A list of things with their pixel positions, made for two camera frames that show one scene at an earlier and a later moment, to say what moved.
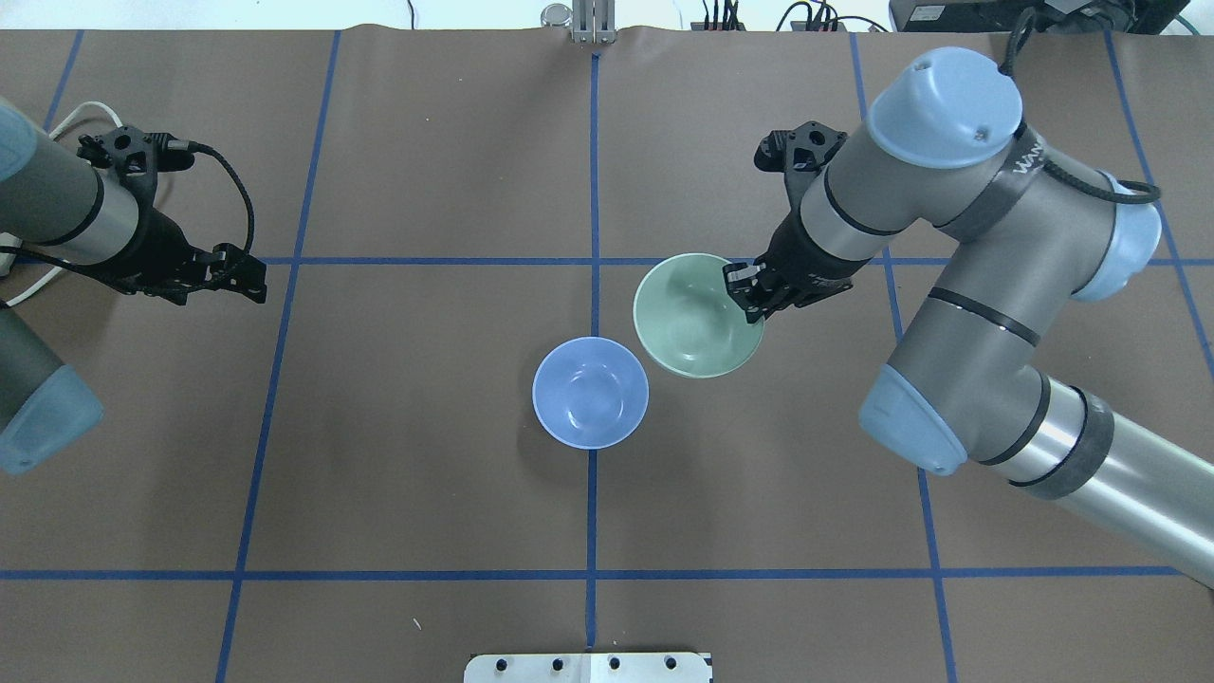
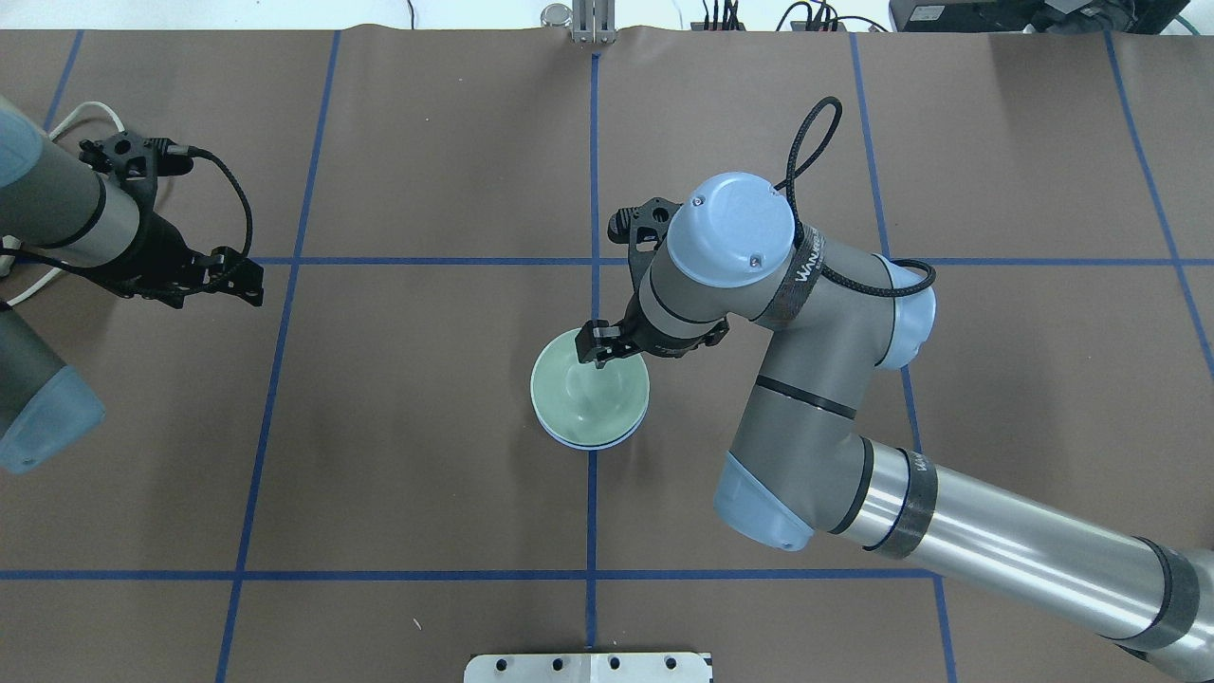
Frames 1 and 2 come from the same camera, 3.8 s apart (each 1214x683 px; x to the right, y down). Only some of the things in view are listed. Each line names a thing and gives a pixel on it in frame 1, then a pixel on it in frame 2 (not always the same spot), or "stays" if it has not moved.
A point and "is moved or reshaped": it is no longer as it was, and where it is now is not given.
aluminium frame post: x=594 y=21 stays
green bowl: x=687 y=321 is moved or reshaped
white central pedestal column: x=587 y=668 stays
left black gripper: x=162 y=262 stays
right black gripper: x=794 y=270 to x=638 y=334
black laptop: x=1075 y=16 stays
